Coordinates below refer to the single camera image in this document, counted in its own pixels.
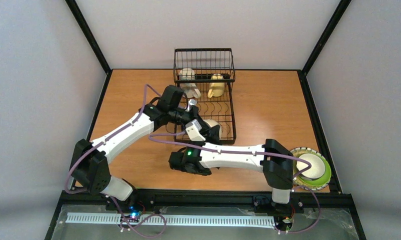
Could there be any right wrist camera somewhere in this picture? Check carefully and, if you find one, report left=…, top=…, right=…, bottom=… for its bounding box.
left=185, top=119, right=206, bottom=142

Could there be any white slotted cable duct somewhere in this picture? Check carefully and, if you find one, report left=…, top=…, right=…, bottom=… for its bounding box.
left=65, top=212, right=275, bottom=229

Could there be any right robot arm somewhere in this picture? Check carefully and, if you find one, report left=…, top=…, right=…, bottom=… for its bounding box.
left=168, top=124, right=294, bottom=204

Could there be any black enclosure frame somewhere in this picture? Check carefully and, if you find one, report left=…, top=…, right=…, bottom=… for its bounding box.
left=45, top=0, right=366, bottom=240

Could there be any dark teal spotted bowl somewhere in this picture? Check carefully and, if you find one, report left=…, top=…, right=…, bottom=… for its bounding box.
left=296, top=153, right=326, bottom=180

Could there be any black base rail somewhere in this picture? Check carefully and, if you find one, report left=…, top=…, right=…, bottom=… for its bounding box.
left=59, top=187, right=355, bottom=213

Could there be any black wire dish rack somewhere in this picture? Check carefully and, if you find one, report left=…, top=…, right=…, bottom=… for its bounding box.
left=173, top=47, right=237, bottom=145

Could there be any white black striped plate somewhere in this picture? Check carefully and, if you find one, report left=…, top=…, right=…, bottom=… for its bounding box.
left=289, top=146, right=331, bottom=192

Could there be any yellow mug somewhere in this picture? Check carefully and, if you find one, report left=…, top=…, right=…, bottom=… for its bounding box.
left=207, top=73, right=226, bottom=98

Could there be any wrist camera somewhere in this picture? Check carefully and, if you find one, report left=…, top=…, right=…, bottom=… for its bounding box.
left=185, top=119, right=206, bottom=142
left=186, top=98, right=198, bottom=112

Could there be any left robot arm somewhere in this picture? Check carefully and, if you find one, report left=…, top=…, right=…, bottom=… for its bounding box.
left=64, top=85, right=212, bottom=201

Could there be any white bowl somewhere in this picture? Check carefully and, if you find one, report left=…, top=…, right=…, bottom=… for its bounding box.
left=204, top=119, right=223, bottom=139

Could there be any white floral mug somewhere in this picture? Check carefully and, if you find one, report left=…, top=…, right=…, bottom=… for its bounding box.
left=178, top=68, right=201, bottom=99

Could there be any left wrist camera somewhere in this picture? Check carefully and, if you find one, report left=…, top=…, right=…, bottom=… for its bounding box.
left=186, top=98, right=198, bottom=112

